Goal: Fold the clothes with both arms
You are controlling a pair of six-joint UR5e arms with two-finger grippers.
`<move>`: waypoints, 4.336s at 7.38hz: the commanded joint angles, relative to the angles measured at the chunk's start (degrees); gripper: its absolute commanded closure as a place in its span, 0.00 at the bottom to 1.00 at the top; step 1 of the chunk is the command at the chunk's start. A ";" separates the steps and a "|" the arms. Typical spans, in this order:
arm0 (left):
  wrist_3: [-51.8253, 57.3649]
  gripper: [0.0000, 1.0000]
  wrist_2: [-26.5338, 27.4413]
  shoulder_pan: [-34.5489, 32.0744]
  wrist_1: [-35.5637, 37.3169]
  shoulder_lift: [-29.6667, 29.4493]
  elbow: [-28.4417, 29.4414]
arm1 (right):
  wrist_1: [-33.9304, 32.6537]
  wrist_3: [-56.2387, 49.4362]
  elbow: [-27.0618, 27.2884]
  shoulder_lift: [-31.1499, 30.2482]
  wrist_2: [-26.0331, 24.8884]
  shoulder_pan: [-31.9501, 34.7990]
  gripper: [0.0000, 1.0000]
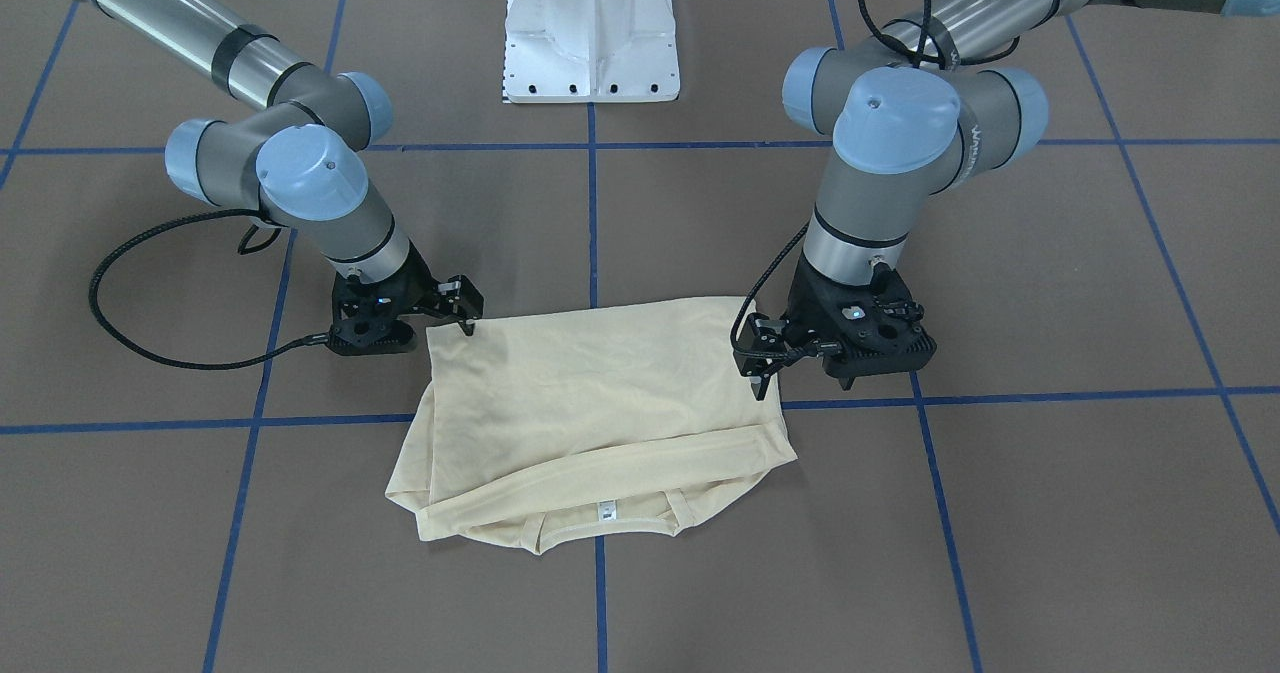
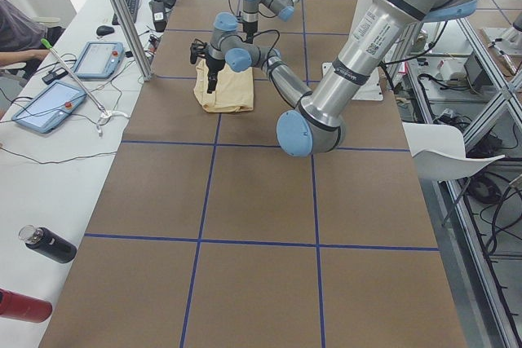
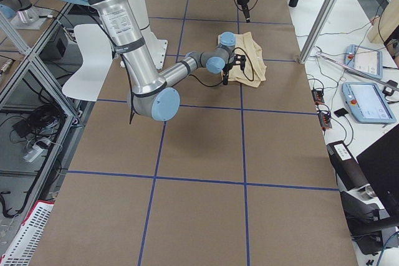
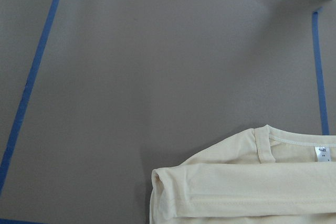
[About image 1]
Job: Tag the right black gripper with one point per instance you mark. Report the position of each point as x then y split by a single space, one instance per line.
418 280

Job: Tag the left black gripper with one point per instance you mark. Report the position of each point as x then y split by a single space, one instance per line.
806 305

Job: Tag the cream long-sleeve graphic shirt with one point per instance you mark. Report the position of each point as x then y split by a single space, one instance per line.
540 430

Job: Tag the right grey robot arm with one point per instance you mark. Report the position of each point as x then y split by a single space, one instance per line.
293 164

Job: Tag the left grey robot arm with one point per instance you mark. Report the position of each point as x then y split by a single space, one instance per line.
918 108

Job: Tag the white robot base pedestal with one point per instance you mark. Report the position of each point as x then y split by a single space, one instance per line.
590 51

